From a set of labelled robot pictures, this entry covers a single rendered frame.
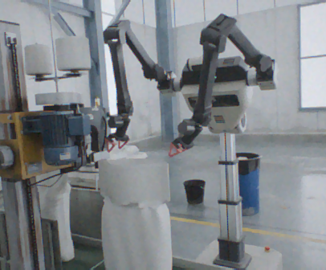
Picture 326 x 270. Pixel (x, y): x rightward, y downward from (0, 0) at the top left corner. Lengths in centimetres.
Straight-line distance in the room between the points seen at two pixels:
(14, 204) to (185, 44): 925
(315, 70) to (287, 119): 143
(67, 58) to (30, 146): 46
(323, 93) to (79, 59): 822
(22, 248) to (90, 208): 81
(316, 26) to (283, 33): 79
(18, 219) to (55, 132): 48
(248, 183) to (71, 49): 268
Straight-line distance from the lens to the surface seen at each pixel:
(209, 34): 136
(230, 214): 217
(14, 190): 173
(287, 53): 957
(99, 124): 200
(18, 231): 178
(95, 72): 793
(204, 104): 148
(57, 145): 155
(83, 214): 256
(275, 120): 962
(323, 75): 941
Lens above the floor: 136
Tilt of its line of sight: 6 degrees down
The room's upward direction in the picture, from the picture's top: 4 degrees counter-clockwise
